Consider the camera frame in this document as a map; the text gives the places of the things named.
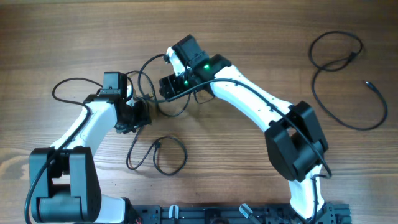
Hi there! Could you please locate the black micro USB cable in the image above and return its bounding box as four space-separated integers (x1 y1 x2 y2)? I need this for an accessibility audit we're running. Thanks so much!
126 124 188 177

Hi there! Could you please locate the thin black USB cable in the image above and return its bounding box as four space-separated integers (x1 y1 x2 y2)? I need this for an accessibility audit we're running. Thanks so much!
126 70 192 118

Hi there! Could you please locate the thick black HDMI cable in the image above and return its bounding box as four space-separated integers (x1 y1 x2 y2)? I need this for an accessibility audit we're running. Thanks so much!
307 30 389 131

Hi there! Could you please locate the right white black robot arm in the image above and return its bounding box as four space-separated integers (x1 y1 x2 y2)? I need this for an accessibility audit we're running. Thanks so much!
159 35 328 222

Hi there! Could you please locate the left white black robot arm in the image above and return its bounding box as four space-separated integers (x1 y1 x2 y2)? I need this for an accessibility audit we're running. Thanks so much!
24 72 150 223

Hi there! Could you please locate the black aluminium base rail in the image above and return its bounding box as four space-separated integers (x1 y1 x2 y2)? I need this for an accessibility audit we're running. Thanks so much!
134 203 352 224

